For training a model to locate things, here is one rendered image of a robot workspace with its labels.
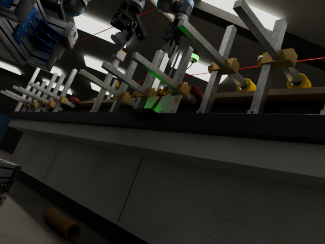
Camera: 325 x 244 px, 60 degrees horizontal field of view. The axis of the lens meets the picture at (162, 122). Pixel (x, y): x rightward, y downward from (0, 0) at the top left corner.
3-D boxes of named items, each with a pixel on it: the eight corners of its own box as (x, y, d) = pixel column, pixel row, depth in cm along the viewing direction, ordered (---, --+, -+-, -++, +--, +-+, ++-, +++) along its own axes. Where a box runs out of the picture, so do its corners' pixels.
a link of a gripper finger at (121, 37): (108, 44, 115) (117, 25, 118) (119, 53, 119) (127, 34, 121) (112, 43, 113) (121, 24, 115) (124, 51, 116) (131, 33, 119)
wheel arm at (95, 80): (80, 74, 158) (83, 68, 160) (77, 75, 161) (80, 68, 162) (137, 109, 185) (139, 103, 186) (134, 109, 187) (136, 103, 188)
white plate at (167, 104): (174, 113, 132) (181, 94, 135) (141, 113, 152) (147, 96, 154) (175, 114, 133) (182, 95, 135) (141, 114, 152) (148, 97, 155)
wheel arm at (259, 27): (241, 6, 86) (244, -4, 87) (231, 8, 89) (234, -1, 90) (303, 87, 116) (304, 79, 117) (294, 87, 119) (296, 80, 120)
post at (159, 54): (131, 121, 157) (160, 48, 169) (127, 121, 159) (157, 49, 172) (136, 124, 159) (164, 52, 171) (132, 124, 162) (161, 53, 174)
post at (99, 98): (91, 113, 196) (116, 57, 207) (88, 113, 199) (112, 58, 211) (96, 115, 199) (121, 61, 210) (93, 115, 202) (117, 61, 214)
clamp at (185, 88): (181, 91, 136) (184, 82, 137) (163, 92, 146) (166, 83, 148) (188, 97, 140) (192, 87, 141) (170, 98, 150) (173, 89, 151)
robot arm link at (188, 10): (181, 4, 161) (195, 7, 159) (174, 20, 158) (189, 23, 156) (179, -6, 154) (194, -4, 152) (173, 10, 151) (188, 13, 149)
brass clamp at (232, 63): (229, 67, 120) (233, 56, 121) (205, 70, 130) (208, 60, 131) (237, 74, 123) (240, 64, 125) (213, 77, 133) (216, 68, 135)
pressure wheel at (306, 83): (302, 69, 117) (284, 79, 121) (309, 83, 112) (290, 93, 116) (307, 76, 120) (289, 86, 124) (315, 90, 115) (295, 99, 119)
